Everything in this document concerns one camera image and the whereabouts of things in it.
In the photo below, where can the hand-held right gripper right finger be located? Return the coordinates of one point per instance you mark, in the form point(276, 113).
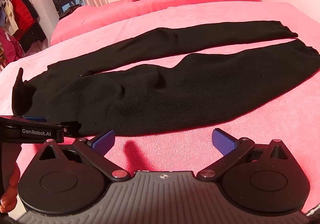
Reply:
point(223, 142)

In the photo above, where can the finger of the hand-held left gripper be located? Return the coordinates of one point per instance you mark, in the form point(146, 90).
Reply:
point(71, 129)
point(36, 119)

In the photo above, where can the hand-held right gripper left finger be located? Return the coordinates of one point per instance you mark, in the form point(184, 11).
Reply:
point(104, 142)

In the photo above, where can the black pants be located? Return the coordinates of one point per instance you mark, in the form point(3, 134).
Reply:
point(175, 94)

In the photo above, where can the person's left hand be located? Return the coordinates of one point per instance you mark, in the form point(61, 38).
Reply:
point(10, 189)

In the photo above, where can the pink bed blanket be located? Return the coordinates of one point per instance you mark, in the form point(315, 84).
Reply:
point(275, 119)

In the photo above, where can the magenta garment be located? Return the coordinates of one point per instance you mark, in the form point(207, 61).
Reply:
point(8, 46)

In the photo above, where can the hanging white garment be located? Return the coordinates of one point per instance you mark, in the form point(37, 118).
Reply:
point(11, 19)

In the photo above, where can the hanging red jacket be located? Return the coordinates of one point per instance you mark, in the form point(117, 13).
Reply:
point(22, 14)

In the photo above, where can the dark cloth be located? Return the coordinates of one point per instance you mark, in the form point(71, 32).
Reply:
point(70, 11)

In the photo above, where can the pink bed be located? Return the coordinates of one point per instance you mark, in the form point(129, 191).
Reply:
point(150, 11)

